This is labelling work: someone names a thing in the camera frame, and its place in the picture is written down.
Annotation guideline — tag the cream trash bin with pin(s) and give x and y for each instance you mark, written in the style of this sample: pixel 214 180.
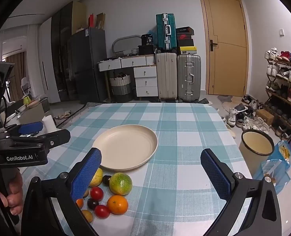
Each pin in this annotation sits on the cream trash bin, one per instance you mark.
pixel 256 143

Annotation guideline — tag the dark purple plum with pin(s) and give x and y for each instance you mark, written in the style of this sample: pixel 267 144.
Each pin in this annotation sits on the dark purple plum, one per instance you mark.
pixel 92 203
pixel 107 180

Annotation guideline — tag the yellow green passion fruit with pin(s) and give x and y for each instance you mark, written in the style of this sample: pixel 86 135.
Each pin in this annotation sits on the yellow green passion fruit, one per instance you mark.
pixel 98 177

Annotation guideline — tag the wooden shoe rack with shoes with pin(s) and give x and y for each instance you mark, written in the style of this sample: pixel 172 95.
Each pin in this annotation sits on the wooden shoe rack with shoes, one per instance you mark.
pixel 280 103

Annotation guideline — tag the oval white framed mirror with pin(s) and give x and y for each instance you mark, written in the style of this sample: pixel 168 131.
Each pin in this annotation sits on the oval white framed mirror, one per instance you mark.
pixel 115 44

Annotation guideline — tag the teal suitcase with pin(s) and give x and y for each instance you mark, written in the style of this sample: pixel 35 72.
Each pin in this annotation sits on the teal suitcase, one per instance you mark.
pixel 163 39

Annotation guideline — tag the silver suitcase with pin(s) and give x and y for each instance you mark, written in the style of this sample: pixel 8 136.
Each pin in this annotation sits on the silver suitcase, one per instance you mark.
pixel 188 78

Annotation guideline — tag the pile of loose shoes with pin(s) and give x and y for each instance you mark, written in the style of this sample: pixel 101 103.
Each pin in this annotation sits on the pile of loose shoes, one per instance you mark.
pixel 243 118

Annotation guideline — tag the red carton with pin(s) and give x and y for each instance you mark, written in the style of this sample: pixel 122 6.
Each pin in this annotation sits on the red carton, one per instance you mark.
pixel 91 21

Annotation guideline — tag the green yellow orange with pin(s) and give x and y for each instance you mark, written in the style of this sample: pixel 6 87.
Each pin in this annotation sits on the green yellow orange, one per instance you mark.
pixel 120 184

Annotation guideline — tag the white grey wicker basket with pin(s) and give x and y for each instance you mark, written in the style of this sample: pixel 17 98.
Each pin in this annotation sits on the white grey wicker basket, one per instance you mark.
pixel 120 86

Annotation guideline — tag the yellow wooden door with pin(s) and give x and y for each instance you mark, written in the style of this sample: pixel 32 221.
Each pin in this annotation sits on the yellow wooden door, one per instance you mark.
pixel 226 61

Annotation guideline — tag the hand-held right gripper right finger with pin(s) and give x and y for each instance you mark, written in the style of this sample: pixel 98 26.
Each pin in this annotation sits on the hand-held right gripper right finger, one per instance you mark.
pixel 216 175

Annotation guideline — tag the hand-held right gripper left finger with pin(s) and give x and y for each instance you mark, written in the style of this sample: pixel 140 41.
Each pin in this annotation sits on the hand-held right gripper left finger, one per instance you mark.
pixel 86 173

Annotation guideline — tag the blue plastic bag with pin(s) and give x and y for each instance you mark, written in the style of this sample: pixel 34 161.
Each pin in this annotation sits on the blue plastic bag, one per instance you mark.
pixel 275 172

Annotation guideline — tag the beige suitcase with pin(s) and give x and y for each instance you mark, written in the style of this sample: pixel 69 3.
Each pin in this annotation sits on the beige suitcase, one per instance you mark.
pixel 166 78

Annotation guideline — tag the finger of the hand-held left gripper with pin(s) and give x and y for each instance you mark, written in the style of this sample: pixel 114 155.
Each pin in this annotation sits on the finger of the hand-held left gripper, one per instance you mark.
pixel 31 127
pixel 57 137

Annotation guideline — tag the yellow black shoe box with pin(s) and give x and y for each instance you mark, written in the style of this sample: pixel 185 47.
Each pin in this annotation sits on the yellow black shoe box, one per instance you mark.
pixel 187 50

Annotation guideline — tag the grey floor rug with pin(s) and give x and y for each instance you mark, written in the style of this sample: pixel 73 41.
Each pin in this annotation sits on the grey floor rug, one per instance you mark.
pixel 224 100

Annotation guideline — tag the brown cardboard box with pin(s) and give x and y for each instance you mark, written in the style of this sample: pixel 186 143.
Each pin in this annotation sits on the brown cardboard box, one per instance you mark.
pixel 101 20

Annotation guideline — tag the white office chair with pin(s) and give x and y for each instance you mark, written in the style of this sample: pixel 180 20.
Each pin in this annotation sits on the white office chair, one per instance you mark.
pixel 25 86

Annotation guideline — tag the orange mandarin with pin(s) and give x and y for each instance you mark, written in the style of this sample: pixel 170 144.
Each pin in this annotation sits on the orange mandarin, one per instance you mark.
pixel 117 204
pixel 80 203

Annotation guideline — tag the white drawer dresser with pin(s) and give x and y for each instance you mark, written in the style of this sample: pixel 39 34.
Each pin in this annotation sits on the white drawer dresser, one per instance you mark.
pixel 145 81

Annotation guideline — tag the white wall switch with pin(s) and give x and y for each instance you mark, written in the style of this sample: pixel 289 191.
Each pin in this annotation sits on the white wall switch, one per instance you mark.
pixel 281 31

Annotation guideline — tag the white paper roll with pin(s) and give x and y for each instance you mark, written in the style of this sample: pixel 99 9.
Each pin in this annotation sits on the white paper roll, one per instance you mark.
pixel 49 124

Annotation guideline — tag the teal white checked tablecloth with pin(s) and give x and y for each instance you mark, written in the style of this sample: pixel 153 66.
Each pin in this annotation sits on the teal white checked tablecloth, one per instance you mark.
pixel 184 132

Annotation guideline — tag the cream round plate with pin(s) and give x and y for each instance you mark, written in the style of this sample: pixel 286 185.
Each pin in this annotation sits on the cream round plate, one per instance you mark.
pixel 128 145

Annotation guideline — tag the person's left hand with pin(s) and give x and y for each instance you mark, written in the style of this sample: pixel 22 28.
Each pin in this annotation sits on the person's left hand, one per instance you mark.
pixel 15 189

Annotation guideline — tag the brown curtain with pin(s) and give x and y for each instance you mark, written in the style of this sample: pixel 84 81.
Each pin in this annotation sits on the brown curtain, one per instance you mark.
pixel 15 73

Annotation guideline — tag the black refrigerator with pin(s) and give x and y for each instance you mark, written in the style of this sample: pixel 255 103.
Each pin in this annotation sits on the black refrigerator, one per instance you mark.
pixel 86 66

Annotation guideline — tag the red cherry tomato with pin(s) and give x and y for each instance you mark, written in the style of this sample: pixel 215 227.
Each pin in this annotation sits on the red cherry tomato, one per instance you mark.
pixel 97 193
pixel 102 211

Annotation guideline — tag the black storage box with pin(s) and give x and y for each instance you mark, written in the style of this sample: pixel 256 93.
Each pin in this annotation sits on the black storage box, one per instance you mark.
pixel 146 50

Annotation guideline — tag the dark glass wardrobe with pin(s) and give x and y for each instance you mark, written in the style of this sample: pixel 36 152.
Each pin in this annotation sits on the dark glass wardrobe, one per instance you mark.
pixel 62 54

